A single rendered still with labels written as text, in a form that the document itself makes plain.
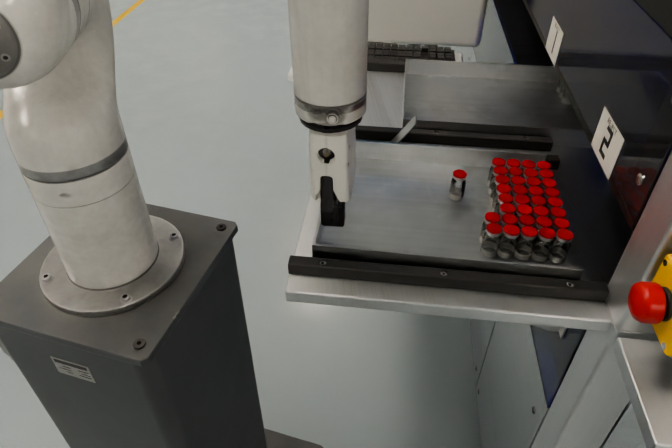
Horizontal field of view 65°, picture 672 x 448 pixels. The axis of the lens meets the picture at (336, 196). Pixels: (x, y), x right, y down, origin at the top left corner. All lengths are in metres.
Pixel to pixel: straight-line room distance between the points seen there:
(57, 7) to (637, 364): 0.68
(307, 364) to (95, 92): 1.21
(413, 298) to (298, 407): 0.97
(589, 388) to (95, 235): 0.66
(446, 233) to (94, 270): 0.47
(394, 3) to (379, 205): 0.82
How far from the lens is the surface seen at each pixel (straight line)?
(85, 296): 0.76
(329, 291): 0.68
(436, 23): 1.53
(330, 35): 0.55
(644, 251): 0.66
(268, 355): 1.71
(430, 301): 0.68
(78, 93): 0.64
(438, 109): 1.07
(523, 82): 1.22
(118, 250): 0.71
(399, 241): 0.75
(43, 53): 0.54
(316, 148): 0.61
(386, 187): 0.84
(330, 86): 0.57
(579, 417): 0.87
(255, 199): 2.25
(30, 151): 0.64
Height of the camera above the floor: 1.39
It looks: 38 degrees down
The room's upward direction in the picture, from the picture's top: straight up
